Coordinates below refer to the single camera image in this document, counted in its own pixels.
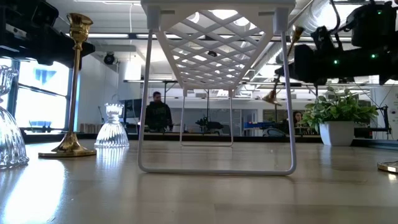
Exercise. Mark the clear ribbed glass candle holder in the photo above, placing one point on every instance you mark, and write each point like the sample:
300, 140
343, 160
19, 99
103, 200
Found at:
11, 140
112, 133

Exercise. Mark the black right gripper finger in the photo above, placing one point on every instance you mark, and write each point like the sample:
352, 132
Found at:
298, 65

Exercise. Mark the large bright window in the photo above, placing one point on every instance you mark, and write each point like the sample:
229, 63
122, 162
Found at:
40, 102

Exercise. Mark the silver ventilation duct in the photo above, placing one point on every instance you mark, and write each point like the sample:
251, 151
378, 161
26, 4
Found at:
314, 18

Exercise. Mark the long ceiling light strip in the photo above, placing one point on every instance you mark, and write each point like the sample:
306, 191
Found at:
105, 35

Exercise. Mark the black aluminium table frame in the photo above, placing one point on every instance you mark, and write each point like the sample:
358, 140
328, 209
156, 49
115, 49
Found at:
248, 138

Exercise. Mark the blue storage bins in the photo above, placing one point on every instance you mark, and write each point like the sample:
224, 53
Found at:
258, 125

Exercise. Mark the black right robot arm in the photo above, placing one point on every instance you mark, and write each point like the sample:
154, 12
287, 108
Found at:
373, 28

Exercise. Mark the dark background monitor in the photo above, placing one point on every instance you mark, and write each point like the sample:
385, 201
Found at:
132, 109

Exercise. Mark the tall brass candlestick holder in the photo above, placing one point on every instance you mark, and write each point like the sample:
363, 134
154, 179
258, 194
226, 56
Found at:
74, 93
390, 167
297, 33

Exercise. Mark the black jointed stand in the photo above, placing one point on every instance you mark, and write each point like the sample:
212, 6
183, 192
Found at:
385, 119

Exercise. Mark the black round wall speaker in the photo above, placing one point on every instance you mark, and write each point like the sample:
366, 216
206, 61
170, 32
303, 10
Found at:
109, 58

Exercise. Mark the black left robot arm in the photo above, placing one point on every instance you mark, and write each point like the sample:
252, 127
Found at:
43, 14

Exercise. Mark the person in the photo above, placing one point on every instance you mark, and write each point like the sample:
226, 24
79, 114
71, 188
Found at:
297, 118
158, 116

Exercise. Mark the green plant in white pot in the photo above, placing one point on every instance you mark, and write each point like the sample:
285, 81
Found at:
337, 132

